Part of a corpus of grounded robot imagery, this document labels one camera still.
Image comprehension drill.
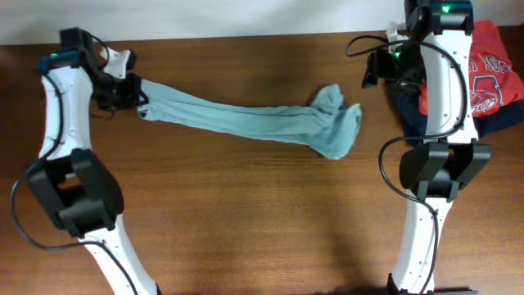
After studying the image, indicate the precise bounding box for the light blue t-shirt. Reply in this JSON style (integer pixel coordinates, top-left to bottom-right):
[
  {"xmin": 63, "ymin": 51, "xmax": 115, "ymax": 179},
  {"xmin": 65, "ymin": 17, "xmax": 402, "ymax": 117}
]
[{"xmin": 138, "ymin": 80, "xmax": 363, "ymax": 160}]

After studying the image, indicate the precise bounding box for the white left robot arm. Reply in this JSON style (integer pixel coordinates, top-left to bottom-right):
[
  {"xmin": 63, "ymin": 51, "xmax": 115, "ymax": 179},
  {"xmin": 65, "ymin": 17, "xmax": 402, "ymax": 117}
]
[{"xmin": 24, "ymin": 28, "xmax": 160, "ymax": 294}]

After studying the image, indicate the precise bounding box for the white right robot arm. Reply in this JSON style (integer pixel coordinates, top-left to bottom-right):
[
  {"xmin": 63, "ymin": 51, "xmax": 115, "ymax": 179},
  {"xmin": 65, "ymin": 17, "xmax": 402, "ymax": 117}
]
[{"xmin": 362, "ymin": 0, "xmax": 491, "ymax": 294}]

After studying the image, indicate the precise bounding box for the navy blue folded garment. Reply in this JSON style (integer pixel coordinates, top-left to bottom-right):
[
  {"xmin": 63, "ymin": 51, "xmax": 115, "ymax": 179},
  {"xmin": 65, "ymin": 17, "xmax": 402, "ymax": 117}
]
[{"xmin": 385, "ymin": 81, "xmax": 523, "ymax": 138}]

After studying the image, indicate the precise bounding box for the red printed t-shirt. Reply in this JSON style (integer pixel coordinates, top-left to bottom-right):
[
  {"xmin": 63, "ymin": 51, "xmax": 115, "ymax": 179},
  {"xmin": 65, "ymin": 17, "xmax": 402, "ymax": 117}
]
[{"xmin": 418, "ymin": 19, "xmax": 524, "ymax": 119}]

